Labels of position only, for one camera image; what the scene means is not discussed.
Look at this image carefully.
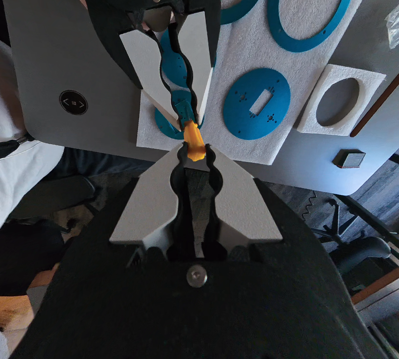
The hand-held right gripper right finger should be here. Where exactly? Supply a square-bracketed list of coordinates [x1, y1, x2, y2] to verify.
[206, 144, 283, 252]

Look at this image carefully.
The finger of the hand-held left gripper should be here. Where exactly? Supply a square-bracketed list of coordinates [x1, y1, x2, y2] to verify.
[119, 28, 185, 131]
[176, 10, 215, 124]

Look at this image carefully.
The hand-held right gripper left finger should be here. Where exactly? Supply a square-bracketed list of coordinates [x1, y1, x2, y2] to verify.
[109, 142, 188, 253]

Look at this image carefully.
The blue metal bracket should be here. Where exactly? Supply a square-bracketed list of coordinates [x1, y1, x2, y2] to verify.
[175, 99, 195, 122]

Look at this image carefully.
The small blue perforated disc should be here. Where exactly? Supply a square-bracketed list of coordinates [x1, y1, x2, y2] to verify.
[155, 90, 204, 140]

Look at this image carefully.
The orange screwdriver handle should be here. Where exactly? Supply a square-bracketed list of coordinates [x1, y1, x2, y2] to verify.
[183, 120, 207, 162]

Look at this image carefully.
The grey desk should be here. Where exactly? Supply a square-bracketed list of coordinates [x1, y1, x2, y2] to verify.
[0, 0, 399, 196]

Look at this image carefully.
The round black desk control button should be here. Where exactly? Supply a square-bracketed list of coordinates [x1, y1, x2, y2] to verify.
[59, 90, 89, 115]

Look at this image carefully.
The small blue plain disc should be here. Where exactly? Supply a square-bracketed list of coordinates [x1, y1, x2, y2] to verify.
[160, 30, 217, 86]

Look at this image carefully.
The white foam sheet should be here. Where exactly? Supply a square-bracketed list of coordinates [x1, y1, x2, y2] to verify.
[136, 0, 381, 165]

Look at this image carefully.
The blue disc with rectangular cutout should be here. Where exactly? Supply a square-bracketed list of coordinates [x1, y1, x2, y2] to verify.
[223, 68, 291, 140]

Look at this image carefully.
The white foam block with hole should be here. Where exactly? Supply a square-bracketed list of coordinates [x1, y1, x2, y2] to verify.
[297, 64, 387, 136]

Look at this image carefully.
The small black box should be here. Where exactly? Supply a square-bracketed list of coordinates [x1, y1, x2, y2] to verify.
[332, 149, 366, 168]

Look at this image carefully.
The black saddle stool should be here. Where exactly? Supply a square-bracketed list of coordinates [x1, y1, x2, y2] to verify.
[312, 198, 392, 274]

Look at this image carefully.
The large clear plastic bag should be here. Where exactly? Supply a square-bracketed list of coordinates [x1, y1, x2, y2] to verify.
[385, 5, 399, 50]

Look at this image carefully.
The black coiled cable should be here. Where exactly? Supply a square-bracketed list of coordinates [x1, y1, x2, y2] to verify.
[302, 191, 317, 222]

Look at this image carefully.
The black strap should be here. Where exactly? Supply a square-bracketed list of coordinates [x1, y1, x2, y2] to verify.
[0, 134, 35, 159]

